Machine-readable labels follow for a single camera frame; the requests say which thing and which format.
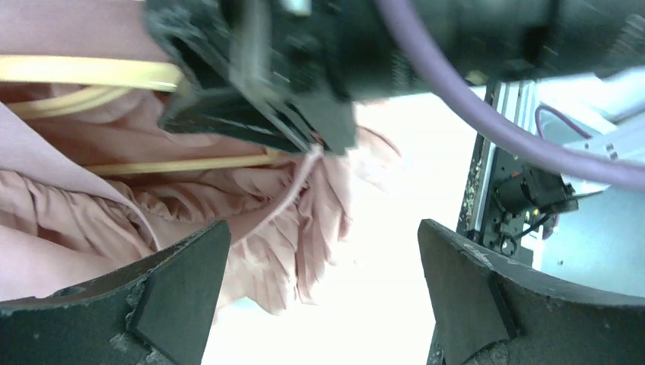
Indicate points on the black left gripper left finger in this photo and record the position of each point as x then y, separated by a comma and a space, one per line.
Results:
158, 310

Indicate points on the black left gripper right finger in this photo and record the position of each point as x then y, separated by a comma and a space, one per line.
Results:
491, 309

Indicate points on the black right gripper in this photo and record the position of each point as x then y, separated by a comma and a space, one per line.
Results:
260, 72

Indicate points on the pink pleated skirt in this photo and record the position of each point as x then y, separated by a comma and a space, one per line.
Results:
62, 224

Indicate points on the wooden hanger of pink skirt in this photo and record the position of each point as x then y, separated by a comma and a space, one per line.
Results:
104, 80

